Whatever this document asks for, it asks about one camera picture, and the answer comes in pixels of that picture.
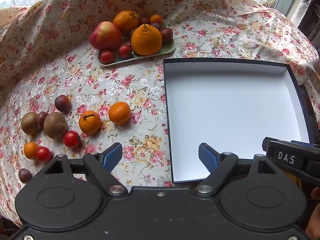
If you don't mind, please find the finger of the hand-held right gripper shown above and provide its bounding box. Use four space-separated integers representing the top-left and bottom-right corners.
262 137 315 153

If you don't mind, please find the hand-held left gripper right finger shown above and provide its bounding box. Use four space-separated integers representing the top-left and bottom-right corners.
194 142 284 197

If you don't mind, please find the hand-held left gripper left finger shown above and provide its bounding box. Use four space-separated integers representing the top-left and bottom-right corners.
44 142 128 197

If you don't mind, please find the stemmed mandarin orange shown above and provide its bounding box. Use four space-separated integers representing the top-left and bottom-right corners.
78 110 102 135

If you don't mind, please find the red cherry tomato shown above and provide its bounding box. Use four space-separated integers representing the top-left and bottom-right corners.
117 44 132 59
99 50 116 65
36 146 53 163
63 130 82 149

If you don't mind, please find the dark blue box white inside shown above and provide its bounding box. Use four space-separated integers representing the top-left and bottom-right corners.
162 57 320 184

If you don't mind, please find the brown kiwi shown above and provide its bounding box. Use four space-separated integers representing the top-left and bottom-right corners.
43 112 67 139
21 112 40 136

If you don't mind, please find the small tangerine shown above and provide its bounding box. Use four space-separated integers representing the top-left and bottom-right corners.
23 142 40 160
149 14 163 25

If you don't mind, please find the person's right hand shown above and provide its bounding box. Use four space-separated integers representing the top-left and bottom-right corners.
305 187 320 233

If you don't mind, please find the floral tablecloth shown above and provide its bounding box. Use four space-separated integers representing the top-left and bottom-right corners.
0 0 320 228

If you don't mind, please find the pale green tray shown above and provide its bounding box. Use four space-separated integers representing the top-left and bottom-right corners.
97 19 176 67

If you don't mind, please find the knobbed large orange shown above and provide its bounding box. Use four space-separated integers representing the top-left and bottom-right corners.
130 24 163 56

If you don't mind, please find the red apple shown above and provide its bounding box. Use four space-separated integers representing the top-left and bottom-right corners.
89 21 123 51

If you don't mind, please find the large round orange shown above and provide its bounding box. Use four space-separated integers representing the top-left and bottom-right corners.
112 10 140 35

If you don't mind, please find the white lace curtain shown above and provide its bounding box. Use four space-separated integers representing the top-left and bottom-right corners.
290 0 320 27

